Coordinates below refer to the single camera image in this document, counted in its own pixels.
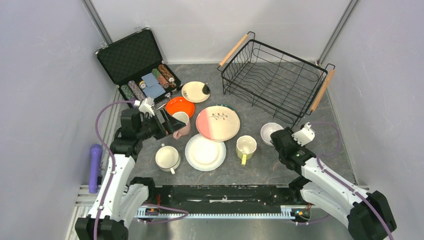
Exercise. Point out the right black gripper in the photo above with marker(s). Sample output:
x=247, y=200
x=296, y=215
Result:
x=290, y=133

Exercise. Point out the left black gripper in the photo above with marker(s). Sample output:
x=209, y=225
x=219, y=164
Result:
x=170, y=125

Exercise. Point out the white bowl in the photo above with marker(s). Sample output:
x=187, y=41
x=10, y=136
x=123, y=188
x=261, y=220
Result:
x=266, y=131

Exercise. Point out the white cup with handle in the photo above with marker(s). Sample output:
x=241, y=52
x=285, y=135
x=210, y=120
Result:
x=168, y=159

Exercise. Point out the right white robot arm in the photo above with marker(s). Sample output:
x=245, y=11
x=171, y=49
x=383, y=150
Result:
x=366, y=215

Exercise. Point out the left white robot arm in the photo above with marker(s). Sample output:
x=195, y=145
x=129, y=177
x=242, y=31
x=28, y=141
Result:
x=113, y=210

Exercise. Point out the pink mug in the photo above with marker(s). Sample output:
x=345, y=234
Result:
x=182, y=117

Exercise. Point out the orange plate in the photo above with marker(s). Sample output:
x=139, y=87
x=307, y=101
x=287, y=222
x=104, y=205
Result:
x=180, y=104

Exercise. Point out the blue card deck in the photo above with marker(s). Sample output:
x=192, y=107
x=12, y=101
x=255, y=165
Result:
x=153, y=88

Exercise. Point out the cream plate with black spot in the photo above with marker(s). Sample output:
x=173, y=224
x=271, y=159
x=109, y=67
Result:
x=196, y=91

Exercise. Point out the yellow green mug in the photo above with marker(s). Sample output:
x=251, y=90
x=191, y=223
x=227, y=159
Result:
x=246, y=145

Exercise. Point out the white scalloped plate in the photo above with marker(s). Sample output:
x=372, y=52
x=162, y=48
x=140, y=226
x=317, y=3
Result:
x=203, y=154

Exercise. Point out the pink and cream plate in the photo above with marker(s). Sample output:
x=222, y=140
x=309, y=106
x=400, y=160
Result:
x=218, y=123

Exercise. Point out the black poker chip case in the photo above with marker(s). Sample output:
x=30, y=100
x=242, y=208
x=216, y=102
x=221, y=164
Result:
x=134, y=56

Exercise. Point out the purple flashlight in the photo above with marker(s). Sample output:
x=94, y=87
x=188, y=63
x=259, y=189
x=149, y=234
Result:
x=96, y=152

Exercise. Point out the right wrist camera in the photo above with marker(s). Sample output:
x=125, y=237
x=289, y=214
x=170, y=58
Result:
x=305, y=135

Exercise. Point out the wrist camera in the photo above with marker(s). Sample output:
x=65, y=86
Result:
x=305, y=135
x=146, y=106

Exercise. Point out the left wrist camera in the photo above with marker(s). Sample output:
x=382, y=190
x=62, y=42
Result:
x=146, y=106

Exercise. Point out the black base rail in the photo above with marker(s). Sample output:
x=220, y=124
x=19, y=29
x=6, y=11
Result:
x=235, y=201

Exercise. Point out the black wire dish rack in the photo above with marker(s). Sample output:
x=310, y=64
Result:
x=275, y=81

